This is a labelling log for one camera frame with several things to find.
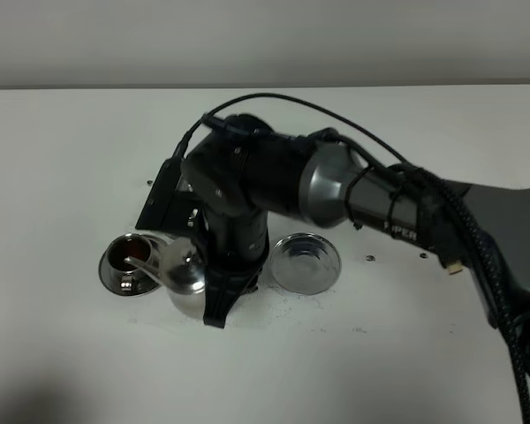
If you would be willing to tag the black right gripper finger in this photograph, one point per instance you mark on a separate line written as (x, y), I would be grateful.
(224, 284)

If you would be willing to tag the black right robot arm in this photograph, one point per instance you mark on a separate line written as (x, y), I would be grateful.
(481, 228)

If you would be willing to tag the teapot stainless steel saucer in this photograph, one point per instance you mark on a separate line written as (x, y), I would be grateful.
(305, 263)

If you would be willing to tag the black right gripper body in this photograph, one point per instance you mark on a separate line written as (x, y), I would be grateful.
(242, 171)

